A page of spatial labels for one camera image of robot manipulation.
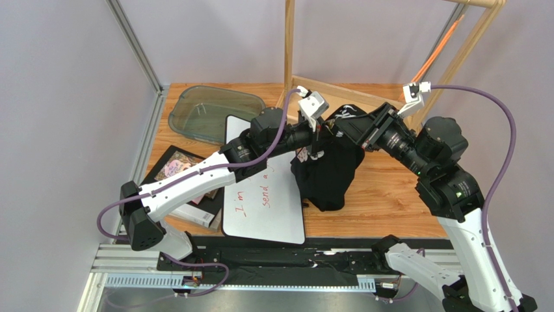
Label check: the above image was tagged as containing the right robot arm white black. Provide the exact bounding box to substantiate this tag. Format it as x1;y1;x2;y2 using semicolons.
328;103;538;311

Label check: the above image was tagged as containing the black white book stack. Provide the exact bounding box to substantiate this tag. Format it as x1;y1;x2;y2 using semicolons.
142;145;225;232

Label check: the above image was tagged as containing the black floral t shirt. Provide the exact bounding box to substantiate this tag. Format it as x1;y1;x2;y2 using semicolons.
289;103;369;213

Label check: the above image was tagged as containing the grey transparent plastic bin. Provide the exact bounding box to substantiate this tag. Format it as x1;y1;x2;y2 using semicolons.
168;85;266;145

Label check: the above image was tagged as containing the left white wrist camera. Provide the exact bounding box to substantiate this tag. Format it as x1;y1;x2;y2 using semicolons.
297;86;329;132

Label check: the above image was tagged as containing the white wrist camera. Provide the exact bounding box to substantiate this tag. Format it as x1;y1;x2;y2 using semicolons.
297;86;329;132
397;81;431;119

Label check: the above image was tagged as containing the whiteboard with red writing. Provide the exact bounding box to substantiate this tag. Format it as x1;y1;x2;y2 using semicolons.
221;114;306;246

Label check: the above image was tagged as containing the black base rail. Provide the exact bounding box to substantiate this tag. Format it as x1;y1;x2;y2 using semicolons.
155;235;416;287

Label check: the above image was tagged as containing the wooden clothes rack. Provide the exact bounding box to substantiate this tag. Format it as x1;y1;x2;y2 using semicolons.
276;0;507;111

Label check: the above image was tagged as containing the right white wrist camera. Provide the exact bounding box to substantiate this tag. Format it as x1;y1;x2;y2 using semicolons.
397;81;431;119

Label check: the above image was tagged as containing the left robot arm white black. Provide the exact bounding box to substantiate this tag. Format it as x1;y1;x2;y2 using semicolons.
117;105;328;259

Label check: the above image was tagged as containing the illustrated book on top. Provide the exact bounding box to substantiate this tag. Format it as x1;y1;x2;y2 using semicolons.
142;145;222;209

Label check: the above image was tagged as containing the orange plastic hanger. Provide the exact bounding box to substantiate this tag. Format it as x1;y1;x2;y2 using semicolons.
411;14;464;83

